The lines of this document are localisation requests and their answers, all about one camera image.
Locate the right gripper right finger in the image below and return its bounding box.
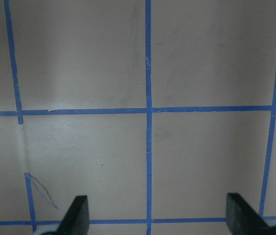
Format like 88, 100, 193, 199
226, 193, 270, 235

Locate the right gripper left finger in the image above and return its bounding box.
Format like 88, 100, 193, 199
57, 195, 89, 235

